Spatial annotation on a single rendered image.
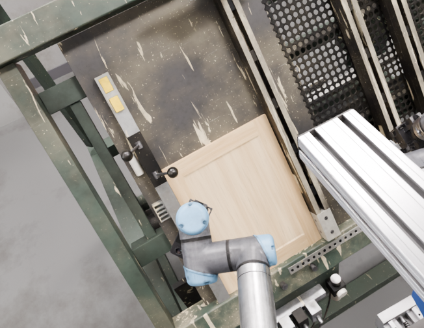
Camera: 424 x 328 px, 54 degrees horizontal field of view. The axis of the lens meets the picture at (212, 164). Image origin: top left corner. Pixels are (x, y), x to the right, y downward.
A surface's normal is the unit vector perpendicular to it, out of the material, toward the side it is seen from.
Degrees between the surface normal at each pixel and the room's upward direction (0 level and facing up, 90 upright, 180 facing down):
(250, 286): 9
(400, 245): 0
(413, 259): 0
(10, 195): 0
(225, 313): 56
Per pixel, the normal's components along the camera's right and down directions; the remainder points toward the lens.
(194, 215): 0.02, -0.16
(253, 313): -0.31, -0.70
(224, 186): 0.24, 0.16
